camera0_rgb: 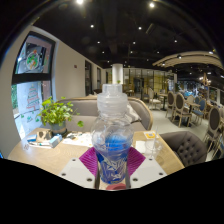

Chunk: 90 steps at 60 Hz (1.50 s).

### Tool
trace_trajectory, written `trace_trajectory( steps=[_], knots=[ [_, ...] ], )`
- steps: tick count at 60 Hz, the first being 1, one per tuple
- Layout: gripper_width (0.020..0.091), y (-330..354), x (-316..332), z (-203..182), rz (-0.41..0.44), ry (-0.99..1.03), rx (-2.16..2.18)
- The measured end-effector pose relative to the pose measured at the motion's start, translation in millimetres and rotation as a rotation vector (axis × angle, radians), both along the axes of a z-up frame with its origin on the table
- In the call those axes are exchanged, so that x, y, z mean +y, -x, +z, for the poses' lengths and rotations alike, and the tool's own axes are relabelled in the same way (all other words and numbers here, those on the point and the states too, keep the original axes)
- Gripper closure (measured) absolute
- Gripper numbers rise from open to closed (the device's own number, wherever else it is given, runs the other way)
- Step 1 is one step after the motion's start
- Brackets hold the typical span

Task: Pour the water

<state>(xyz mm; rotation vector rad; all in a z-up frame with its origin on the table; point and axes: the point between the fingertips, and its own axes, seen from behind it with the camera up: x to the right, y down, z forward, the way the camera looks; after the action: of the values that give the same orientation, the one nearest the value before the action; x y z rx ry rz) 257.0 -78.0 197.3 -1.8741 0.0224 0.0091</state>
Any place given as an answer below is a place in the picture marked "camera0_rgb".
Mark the blue and white card box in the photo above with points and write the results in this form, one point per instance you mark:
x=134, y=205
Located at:
x=55, y=140

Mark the dark grey tufted armchair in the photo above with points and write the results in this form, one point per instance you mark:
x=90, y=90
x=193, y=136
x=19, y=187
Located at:
x=186, y=148

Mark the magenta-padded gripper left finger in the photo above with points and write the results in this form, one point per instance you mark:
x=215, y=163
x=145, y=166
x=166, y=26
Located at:
x=77, y=171

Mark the group of dining chairs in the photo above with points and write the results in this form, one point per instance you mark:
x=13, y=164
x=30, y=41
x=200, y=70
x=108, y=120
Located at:
x=181, y=105

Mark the clear plastic cup with straw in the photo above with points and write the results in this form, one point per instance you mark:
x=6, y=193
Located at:
x=153, y=145

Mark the group of ceiling spotlights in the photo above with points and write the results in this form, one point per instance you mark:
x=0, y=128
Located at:
x=151, y=4

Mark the flat round red coaster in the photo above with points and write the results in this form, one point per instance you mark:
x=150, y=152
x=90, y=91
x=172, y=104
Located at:
x=116, y=187

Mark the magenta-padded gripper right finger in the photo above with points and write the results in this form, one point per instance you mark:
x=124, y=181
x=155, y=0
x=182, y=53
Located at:
x=149, y=170

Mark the grey curved sofa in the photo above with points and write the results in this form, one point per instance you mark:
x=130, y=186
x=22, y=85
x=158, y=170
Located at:
x=85, y=110

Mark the clear blue-labelled drink bottle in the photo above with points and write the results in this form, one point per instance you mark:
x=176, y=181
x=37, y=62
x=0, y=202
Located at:
x=112, y=143

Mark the green potted plant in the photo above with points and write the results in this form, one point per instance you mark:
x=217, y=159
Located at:
x=55, y=113

